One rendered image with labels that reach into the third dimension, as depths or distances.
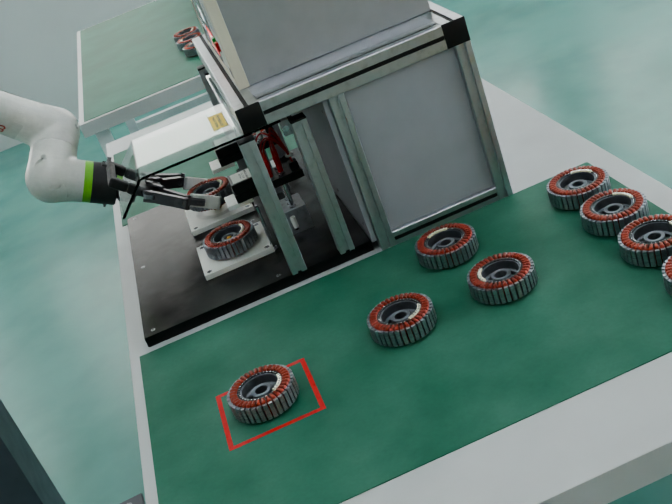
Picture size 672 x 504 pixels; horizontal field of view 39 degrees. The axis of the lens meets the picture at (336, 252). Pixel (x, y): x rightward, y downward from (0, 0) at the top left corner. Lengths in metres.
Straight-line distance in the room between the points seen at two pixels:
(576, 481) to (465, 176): 0.79
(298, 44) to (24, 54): 4.98
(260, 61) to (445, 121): 0.36
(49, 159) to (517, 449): 1.25
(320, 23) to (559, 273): 0.63
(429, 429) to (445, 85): 0.69
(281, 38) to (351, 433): 0.75
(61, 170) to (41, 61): 4.58
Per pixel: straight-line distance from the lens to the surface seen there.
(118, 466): 2.99
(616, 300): 1.52
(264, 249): 1.94
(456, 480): 1.28
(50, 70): 6.71
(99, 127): 3.53
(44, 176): 2.13
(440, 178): 1.84
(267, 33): 1.78
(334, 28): 1.81
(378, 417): 1.42
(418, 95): 1.78
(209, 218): 2.19
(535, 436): 1.31
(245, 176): 1.94
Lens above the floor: 1.60
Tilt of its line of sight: 27 degrees down
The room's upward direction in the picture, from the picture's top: 21 degrees counter-clockwise
